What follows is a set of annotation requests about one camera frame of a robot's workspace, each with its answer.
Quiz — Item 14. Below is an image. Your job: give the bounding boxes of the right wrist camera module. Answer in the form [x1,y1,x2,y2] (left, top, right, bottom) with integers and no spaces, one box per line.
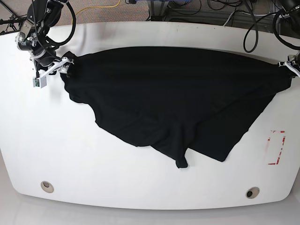
[32,76,47,88]

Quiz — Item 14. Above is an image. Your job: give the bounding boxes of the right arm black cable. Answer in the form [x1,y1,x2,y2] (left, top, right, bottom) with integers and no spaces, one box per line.
[44,0,77,51]

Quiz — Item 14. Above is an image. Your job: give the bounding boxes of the right table cable grommet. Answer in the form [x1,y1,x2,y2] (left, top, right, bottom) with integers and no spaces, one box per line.
[246,187,260,199]

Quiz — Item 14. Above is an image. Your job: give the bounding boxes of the table cable grommet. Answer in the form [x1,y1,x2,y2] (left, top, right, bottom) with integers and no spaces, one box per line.
[246,187,260,199]
[41,181,54,193]

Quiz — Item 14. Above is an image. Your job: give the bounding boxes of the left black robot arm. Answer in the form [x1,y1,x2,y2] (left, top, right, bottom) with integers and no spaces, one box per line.
[272,0,300,77]

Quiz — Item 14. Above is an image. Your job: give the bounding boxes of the left table cable grommet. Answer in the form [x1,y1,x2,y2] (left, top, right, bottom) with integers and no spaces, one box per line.
[41,181,54,193]

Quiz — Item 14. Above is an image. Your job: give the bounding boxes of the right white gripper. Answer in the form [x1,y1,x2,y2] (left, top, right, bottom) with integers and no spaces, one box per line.
[29,50,74,79]

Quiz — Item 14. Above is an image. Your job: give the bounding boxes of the black T-shirt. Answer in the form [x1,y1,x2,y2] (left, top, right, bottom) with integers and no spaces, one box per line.
[61,46,293,168]

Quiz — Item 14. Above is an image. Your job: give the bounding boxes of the red tape rectangle marker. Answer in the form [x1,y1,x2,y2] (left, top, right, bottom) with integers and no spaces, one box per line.
[266,130,285,165]

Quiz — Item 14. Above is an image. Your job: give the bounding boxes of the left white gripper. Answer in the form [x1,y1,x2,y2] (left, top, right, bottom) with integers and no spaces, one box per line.
[278,52,300,77]

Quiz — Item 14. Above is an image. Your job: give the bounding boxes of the black tripod stand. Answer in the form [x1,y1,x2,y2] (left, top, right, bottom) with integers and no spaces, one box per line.
[0,0,27,35]

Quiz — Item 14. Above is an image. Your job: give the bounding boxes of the yellow cable on floor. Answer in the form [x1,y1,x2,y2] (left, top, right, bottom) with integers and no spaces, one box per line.
[71,0,121,24]

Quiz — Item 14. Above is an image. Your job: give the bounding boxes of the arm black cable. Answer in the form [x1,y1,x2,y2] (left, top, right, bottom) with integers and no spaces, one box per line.
[242,0,282,53]
[44,0,77,51]

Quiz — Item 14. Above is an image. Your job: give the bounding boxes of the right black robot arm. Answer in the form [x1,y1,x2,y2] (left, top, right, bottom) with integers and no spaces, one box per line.
[15,0,76,80]

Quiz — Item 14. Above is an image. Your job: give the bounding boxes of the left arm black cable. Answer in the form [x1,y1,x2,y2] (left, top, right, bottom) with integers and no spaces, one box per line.
[242,0,282,53]

